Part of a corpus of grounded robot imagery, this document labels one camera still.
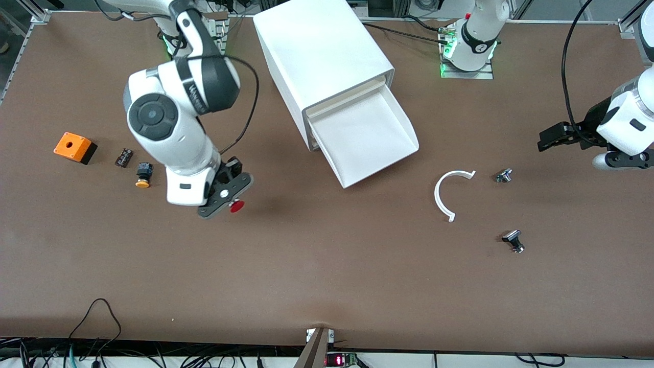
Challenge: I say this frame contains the yellow push button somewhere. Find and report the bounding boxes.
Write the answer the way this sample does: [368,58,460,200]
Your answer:
[135,162,154,189]

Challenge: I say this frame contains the orange black button box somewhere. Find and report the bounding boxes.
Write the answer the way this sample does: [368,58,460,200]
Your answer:
[53,132,98,165]

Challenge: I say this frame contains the white curved plastic arc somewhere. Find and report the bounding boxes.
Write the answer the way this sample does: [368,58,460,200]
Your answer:
[434,170,477,223]

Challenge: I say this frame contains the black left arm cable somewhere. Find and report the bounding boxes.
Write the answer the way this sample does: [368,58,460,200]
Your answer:
[561,0,593,149]

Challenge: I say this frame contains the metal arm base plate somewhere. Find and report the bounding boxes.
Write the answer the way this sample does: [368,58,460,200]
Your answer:
[207,13,228,57]
[440,23,495,80]

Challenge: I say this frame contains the black silver key switch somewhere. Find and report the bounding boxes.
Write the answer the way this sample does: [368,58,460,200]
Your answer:
[501,229,525,254]

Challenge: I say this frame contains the black cable behind cabinet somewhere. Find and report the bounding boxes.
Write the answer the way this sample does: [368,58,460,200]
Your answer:
[360,21,453,45]

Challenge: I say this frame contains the looped black cable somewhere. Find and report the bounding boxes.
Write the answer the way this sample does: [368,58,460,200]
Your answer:
[66,298,123,358]

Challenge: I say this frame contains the brown camera mount bracket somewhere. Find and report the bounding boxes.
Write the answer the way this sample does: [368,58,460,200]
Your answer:
[294,327,335,368]

